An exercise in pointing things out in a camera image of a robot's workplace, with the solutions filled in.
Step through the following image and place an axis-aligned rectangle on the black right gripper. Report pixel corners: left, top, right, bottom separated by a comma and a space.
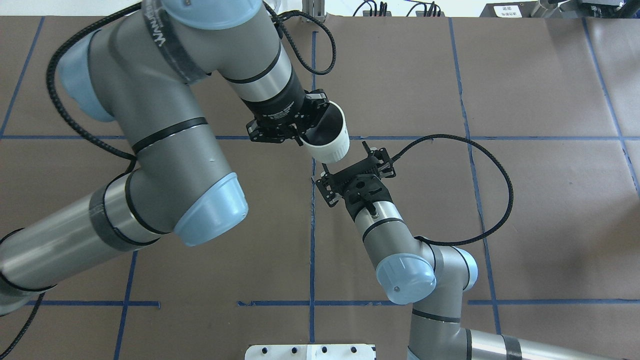
315, 141, 397, 221

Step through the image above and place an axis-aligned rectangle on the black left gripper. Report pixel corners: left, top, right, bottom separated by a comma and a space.
241, 75, 329, 147

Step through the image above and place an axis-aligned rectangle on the white ribbed HOME mug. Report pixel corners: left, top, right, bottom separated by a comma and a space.
301, 101, 350, 164

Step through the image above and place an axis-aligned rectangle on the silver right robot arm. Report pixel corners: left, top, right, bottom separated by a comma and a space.
314, 134, 639, 360

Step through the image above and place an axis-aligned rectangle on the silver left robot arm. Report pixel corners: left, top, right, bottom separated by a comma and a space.
1, 0, 343, 315

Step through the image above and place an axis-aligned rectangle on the black label box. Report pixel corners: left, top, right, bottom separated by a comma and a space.
478, 1, 537, 19

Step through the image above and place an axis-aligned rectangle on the grey aluminium frame post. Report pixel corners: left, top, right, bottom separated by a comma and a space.
301, 0, 327, 23

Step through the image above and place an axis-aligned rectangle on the white pedestal base plate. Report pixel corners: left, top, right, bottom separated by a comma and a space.
244, 343, 377, 360

